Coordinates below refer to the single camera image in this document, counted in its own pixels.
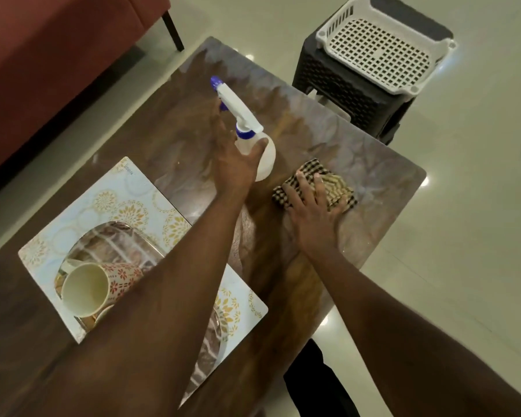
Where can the person's right hand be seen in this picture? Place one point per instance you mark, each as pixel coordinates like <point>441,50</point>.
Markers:
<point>312,221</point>

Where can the person's left hand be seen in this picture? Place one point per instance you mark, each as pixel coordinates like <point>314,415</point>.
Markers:
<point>232,165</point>

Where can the white spray bottle blue nozzle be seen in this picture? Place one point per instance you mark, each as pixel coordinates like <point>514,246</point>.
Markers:
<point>243,112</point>

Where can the brown checked cloth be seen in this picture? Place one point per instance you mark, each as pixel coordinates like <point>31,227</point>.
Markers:
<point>312,167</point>

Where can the white gold-flowered placemat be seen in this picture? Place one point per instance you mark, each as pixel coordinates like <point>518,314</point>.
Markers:
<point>113,191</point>

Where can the cream red-flowered mug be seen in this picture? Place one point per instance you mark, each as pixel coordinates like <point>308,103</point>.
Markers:
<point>84,290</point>
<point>102,313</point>

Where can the person's left forearm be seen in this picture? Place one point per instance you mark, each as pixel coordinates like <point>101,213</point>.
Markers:
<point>156,321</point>

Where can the person's right forearm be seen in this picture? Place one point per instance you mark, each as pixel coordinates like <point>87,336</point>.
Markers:
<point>395,343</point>

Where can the person's black trousers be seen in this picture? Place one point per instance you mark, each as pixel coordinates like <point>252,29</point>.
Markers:
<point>317,386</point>

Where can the dark plastic stool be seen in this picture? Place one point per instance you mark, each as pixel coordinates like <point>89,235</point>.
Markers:
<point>343,95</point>

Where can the white plastic basket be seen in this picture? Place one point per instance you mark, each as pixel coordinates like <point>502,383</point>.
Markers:
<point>439,56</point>

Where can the red sofa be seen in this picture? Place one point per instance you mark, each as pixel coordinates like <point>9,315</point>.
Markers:
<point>47,47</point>

